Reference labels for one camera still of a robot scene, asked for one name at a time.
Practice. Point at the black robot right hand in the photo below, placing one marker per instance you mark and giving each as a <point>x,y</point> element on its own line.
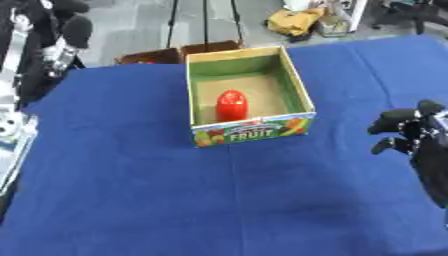
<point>429,166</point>

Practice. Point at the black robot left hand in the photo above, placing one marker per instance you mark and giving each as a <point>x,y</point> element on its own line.
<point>35,80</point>

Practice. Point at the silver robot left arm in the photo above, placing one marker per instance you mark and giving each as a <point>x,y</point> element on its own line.
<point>11,140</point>

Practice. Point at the brown cardboard box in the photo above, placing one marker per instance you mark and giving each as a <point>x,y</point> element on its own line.
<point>211,46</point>
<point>153,56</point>

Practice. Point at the cardboard box with green inside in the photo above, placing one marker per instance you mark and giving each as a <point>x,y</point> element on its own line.
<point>251,100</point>

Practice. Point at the black chair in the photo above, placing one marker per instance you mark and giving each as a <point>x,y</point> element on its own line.
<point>417,13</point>

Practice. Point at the clear storage basket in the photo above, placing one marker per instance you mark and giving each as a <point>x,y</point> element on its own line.
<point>333,26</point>

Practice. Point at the white cabinet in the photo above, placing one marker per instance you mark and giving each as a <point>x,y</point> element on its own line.
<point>353,13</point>

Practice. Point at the black tripod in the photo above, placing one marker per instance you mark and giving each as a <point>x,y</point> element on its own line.
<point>205,23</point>

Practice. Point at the yellow bag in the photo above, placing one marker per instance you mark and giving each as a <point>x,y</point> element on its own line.
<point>294,21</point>

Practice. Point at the red toy fruit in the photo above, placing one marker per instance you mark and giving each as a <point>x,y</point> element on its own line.
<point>232,106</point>

